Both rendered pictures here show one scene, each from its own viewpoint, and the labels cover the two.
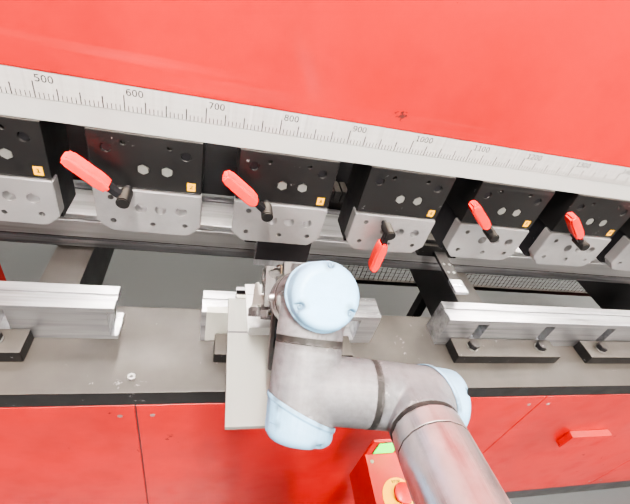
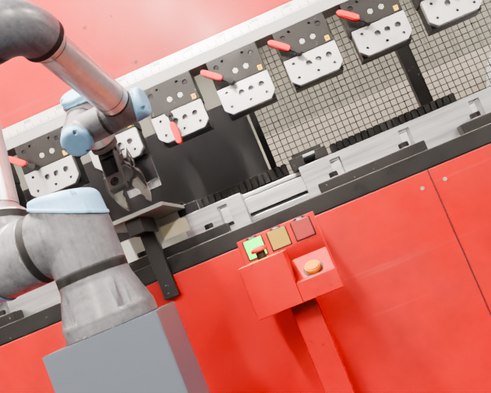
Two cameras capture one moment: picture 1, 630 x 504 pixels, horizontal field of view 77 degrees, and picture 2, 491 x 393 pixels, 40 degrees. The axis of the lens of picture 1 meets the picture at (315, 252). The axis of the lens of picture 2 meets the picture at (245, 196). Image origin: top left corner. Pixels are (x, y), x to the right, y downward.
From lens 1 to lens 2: 162 cm
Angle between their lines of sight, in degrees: 49
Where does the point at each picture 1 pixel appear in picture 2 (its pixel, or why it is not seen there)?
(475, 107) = (165, 37)
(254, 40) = not seen: hidden behind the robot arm
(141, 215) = (49, 181)
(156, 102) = (36, 120)
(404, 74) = (122, 47)
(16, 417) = (14, 354)
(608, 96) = not seen: outside the picture
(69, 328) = (42, 299)
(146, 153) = (40, 145)
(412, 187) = (169, 89)
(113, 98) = (20, 128)
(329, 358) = (79, 111)
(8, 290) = not seen: hidden behind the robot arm
